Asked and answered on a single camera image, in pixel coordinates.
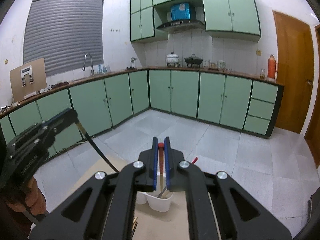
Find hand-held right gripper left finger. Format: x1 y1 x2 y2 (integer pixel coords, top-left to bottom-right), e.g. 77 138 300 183
29 136 159 240

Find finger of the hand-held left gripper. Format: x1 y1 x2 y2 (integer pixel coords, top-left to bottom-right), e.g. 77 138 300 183
6 108 77 153
9 115 79 161

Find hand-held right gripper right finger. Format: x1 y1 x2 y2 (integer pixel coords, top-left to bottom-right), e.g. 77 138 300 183
164 136 293 240

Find white double utensil holder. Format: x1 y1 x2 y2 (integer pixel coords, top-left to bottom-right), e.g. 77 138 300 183
136 191 174 213

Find person's left hand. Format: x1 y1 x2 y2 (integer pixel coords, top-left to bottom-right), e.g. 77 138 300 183
7 177 47 216

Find cardboard board with white paper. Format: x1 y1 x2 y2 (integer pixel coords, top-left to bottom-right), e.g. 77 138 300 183
9 57 47 102

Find brown kitchen countertop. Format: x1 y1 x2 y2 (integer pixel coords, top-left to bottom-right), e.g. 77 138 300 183
0 66 285 119

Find steel kitchen faucet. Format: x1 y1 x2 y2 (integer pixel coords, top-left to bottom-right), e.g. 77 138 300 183
82 52 95 77

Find green lower kitchen cabinets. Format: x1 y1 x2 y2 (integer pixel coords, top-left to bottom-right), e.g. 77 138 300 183
0 69 285 160

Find grey window blind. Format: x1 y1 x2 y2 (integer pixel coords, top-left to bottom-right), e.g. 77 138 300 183
23 0 104 77

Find green cabinet drawer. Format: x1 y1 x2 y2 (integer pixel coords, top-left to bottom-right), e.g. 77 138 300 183
247 99 275 120
251 80 279 103
244 115 272 135

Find silver cooking pot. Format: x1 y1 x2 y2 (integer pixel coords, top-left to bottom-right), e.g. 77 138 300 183
166 52 180 67

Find black wok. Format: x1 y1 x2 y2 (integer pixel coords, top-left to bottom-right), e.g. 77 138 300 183
184 54 203 68

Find black range hood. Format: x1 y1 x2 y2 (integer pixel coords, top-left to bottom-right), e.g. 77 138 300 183
155 19 205 32

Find orange thermos flask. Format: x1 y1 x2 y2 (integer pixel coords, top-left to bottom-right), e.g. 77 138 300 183
267 54 277 80

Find blue box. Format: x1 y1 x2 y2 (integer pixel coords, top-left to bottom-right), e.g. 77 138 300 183
171 2 192 20

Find wooden door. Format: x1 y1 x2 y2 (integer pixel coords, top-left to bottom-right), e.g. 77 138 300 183
304 24 320 170
272 10 315 134

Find green upper wall cabinets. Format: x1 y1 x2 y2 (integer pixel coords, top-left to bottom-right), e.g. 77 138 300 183
129 0 262 43

